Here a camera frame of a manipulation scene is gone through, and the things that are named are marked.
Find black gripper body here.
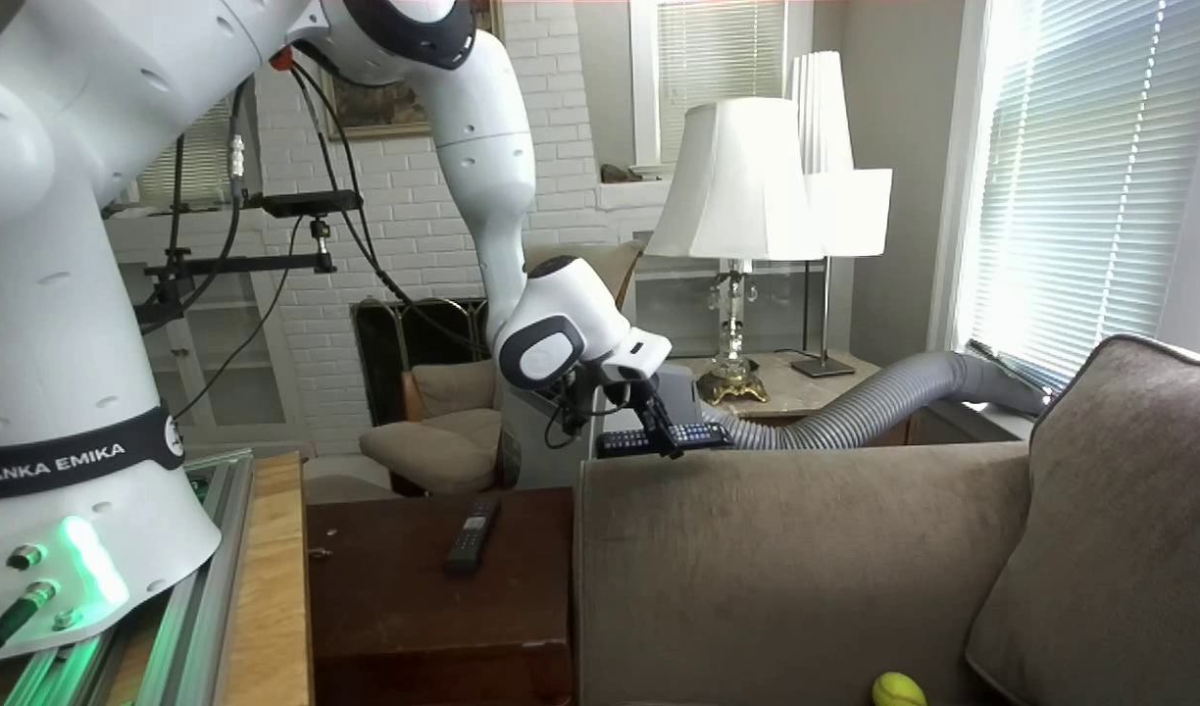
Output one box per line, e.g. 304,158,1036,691
572,359,658,434

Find beige fabric couch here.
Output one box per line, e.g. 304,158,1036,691
572,329,1200,706

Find dark grey remote control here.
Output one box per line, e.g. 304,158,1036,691
445,494,502,582

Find beige couch back cushion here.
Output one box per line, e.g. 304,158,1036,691
965,329,1200,706

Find white portable air conditioner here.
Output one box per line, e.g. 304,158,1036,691
500,358,711,494

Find beige lamp table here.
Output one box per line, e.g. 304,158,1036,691
675,346,1024,452

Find beige upholstered armchair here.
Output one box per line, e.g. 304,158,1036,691
357,238,649,498

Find black fireplace screen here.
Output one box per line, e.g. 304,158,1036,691
349,290,505,430

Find crystal lamp with white shade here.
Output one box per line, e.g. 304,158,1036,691
642,93,826,406

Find slim lamp with white shade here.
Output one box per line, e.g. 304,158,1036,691
783,46,897,383

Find dark brown wooden side table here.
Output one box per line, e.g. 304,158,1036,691
304,486,579,706

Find white machine with green light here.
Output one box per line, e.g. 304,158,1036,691
165,53,502,359

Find white framed mirror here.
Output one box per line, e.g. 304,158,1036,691
628,0,815,176

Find yellow tennis ball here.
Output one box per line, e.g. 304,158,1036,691
866,665,932,706

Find white built-in cabinet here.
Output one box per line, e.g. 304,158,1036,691
104,73,294,438

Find light wooden robot table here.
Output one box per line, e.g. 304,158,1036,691
0,446,318,706

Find white window blinds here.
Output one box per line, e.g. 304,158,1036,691
969,0,1200,392

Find grey flexible exhaust hose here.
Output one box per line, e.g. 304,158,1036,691
714,340,1063,456

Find black bar camera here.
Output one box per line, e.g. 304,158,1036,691
242,184,369,219

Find thin black camera cable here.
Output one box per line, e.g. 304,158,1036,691
165,213,311,429

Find framed wall picture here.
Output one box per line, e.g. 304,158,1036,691
323,0,505,146

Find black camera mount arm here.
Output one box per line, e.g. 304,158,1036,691
136,213,345,323

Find aluminium rail base frame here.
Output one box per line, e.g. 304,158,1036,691
0,446,258,706

